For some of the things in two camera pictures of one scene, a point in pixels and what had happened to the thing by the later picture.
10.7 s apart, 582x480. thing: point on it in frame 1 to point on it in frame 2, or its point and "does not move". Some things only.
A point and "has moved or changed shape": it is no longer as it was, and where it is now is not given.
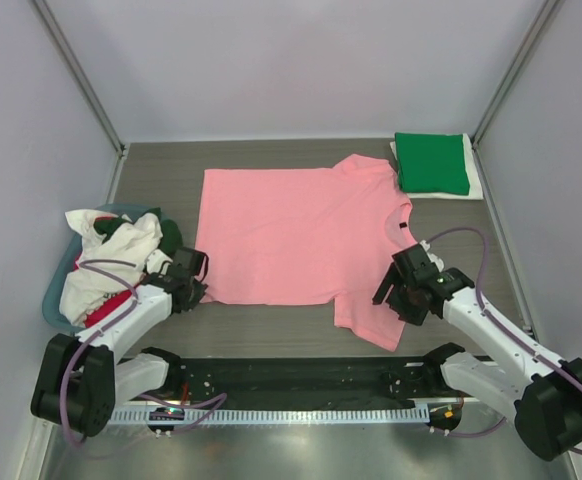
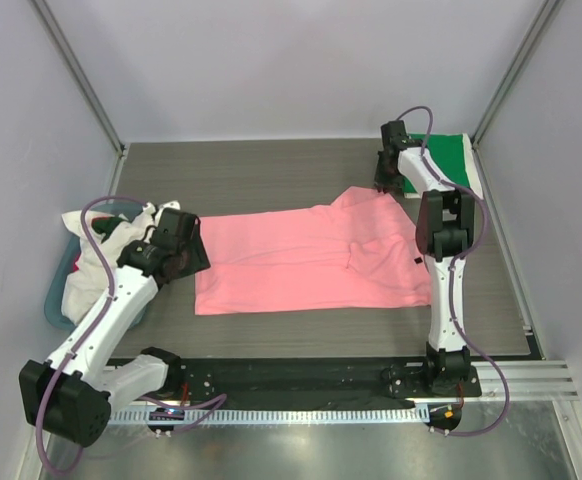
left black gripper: (198, 293) to (198, 259)
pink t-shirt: (307, 236) has moved or changed shape
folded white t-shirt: (472, 171) does not move
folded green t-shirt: (432, 163) does not move
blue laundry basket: (51, 309) does not move
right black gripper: (412, 314) to (382, 182)
